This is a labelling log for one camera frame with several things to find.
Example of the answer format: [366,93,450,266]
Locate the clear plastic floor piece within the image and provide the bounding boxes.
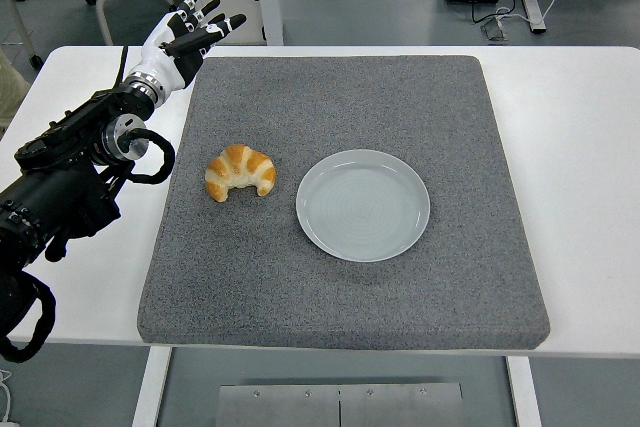
[480,16,510,42]

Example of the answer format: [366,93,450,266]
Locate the thin white cable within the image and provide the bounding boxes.
[0,369,14,424]

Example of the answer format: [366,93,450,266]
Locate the pale grey round plate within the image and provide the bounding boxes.
[295,148,432,263]

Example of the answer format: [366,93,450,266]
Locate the grey felt mat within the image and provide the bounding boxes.
[136,54,552,351]

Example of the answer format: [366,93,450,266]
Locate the croissant bread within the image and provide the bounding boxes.
[204,143,278,203]

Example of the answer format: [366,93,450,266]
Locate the person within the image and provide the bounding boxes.
[0,44,32,137]

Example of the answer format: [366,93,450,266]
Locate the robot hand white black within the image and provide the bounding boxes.
[123,0,248,98]

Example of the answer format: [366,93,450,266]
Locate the white table leg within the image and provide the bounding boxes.
[130,346,174,427]
[504,355,544,427]

